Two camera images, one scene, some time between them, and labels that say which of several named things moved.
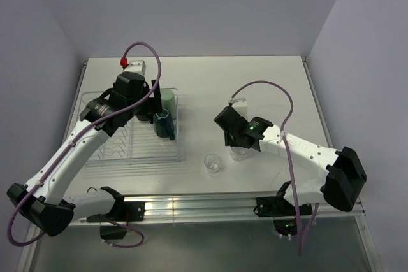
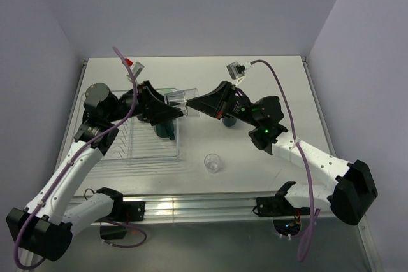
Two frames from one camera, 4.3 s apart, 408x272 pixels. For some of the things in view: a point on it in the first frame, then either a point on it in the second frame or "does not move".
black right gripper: x=229 y=141 to x=217 y=103
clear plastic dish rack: x=136 y=143 does not move
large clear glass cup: x=240 y=153 to x=178 y=98
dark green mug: x=164 y=125 does not move
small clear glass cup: x=211 y=161 does not move
